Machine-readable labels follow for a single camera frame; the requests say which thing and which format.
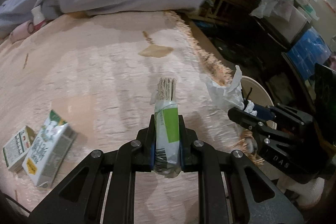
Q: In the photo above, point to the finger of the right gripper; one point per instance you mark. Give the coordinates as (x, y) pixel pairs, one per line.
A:
(265, 113)
(247, 121)

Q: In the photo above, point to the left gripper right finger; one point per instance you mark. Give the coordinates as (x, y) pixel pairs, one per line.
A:
(187, 137)

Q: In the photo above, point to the white tissue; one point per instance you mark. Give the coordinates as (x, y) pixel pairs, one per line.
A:
(227, 97)

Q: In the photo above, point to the pink cylindrical bottle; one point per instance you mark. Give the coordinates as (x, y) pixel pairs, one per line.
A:
(22, 31)

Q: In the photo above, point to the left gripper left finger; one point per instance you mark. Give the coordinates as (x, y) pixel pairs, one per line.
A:
(145, 159)

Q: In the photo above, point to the blue storage box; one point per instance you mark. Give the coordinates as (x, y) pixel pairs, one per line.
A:
(307, 51)

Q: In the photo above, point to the green white medicine box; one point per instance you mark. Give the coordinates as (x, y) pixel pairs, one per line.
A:
(16, 149)

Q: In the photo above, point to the green white snack wrapper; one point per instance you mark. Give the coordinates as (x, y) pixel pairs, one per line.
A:
(166, 123)

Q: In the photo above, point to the green white milk carton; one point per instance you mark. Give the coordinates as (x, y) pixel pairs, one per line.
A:
(48, 150)

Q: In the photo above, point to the small white red bottle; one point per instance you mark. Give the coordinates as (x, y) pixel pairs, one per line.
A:
(38, 17)

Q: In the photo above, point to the pink fringed bed blanket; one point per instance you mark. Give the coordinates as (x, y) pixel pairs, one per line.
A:
(99, 74)

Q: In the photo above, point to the white plastic trash bucket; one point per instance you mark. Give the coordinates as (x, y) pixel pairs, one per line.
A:
(257, 94)

